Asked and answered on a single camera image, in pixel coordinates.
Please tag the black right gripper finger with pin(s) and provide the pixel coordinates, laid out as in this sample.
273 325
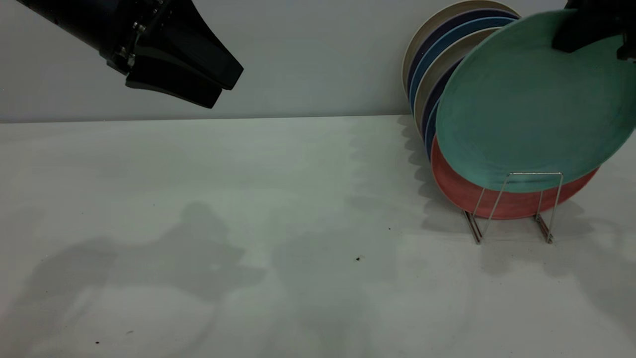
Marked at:
628 47
596 25

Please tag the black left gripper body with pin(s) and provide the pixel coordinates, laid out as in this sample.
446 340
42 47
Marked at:
131 47

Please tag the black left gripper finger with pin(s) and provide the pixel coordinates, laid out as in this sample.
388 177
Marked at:
174 84
194 49

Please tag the green round plate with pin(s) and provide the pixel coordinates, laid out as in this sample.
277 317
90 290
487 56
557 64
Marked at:
526 109

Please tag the beige round plate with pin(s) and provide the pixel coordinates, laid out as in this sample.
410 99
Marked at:
430 27
447 57

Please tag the teal blue round plate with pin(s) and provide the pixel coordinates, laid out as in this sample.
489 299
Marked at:
442 44

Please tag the dark purple round plate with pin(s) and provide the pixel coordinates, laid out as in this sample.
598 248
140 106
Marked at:
433 37

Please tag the dark navy round plate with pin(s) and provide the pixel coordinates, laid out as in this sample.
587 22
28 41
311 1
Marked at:
437 92

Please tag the pink round plate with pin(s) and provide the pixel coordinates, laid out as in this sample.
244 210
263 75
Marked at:
462 191

